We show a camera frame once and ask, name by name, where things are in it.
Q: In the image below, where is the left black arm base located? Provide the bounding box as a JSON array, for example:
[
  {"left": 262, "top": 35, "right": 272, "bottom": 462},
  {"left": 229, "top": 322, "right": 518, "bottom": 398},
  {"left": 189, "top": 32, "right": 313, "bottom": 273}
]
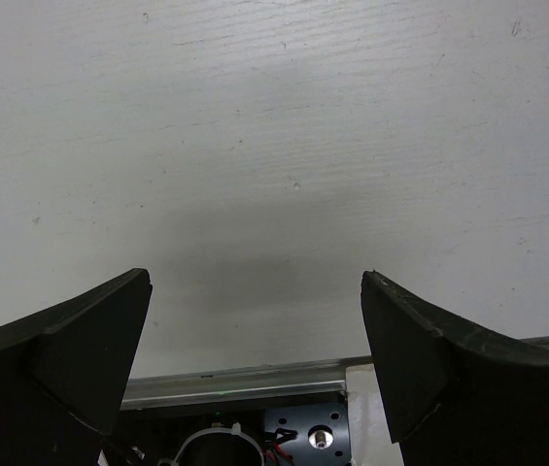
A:
[{"left": 263, "top": 403, "right": 352, "bottom": 466}]

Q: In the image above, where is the aluminium table rail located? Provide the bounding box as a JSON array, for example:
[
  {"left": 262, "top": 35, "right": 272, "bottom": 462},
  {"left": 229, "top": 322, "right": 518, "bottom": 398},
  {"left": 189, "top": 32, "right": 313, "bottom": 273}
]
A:
[{"left": 120, "top": 332, "right": 549, "bottom": 412}]

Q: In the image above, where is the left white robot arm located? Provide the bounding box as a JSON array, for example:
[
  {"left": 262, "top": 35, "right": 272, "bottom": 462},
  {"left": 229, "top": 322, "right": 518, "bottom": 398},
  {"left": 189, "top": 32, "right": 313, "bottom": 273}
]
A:
[{"left": 0, "top": 269, "right": 549, "bottom": 465}]

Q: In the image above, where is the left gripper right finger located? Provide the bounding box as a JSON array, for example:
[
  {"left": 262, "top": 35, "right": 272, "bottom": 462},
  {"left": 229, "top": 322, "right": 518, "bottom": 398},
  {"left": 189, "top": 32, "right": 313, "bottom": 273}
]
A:
[{"left": 360, "top": 271, "right": 549, "bottom": 465}]

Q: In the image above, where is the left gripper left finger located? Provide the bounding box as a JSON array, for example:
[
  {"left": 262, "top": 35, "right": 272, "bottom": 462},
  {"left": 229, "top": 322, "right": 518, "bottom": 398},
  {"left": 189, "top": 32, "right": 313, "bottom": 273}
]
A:
[{"left": 0, "top": 268, "right": 153, "bottom": 465}]

